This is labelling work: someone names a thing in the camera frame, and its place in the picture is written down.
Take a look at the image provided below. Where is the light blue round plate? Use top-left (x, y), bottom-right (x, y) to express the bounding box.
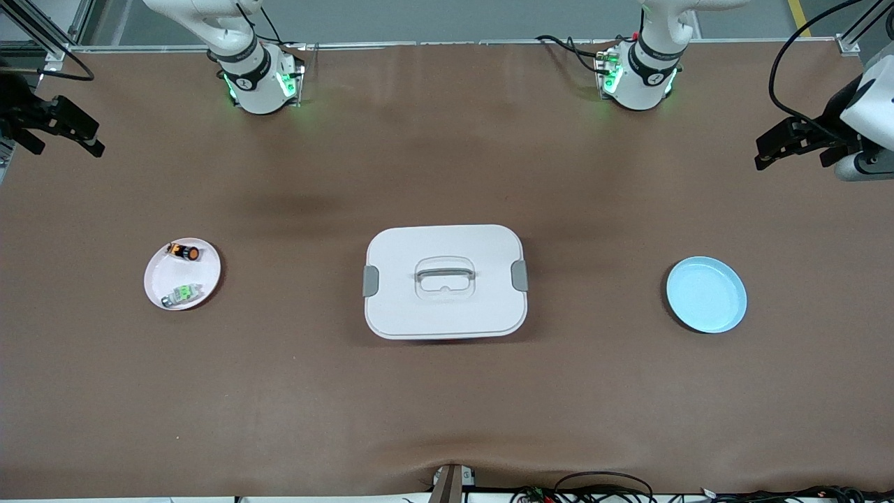
top-left (665, 256), bottom-right (748, 334)

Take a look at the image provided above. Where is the pink round plate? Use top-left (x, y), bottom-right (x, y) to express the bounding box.
top-left (143, 239), bottom-right (223, 313)

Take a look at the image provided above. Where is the white lidded storage box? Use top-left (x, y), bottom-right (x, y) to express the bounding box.
top-left (363, 224), bottom-right (529, 341)

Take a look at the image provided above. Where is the brown table mat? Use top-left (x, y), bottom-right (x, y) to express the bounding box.
top-left (0, 41), bottom-right (894, 498)

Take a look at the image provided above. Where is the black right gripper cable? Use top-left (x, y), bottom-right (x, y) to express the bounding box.
top-left (38, 45), bottom-right (95, 82)

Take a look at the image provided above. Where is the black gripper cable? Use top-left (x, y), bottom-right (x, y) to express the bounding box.
top-left (38, 45), bottom-right (95, 82)
top-left (768, 0), bottom-right (870, 144)

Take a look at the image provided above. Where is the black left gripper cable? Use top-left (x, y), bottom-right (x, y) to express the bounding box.
top-left (768, 0), bottom-right (870, 144)

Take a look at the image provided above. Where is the aluminium frame post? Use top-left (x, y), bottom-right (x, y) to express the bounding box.
top-left (0, 0), bottom-right (95, 62)
top-left (835, 0), bottom-right (894, 57)

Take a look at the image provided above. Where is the green push-button switch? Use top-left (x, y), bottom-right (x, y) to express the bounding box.
top-left (161, 284), bottom-right (205, 309)

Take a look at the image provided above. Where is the black right arm base cable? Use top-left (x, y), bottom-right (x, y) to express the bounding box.
top-left (241, 0), bottom-right (308, 53)

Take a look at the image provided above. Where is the black arm base cable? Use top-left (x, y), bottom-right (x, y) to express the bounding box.
top-left (534, 34), bottom-right (615, 74)
top-left (241, 0), bottom-right (308, 53)

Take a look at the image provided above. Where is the black left arm base cable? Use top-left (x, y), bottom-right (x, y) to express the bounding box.
top-left (534, 34), bottom-right (615, 74)

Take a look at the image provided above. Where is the black cable bundle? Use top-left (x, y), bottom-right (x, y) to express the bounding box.
top-left (698, 484), bottom-right (894, 503)

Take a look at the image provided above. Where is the aluminium table edge rail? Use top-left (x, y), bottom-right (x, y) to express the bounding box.
top-left (66, 38), bottom-right (849, 54)

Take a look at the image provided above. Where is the grey box lid handle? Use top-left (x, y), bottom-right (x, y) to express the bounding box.
top-left (415, 264), bottom-right (478, 284)

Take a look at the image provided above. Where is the black looped cable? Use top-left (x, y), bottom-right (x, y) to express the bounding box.
top-left (554, 472), bottom-right (655, 503)

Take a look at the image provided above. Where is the brown metal bracket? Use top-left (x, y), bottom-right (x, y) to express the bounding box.
top-left (428, 463), bottom-right (477, 503)

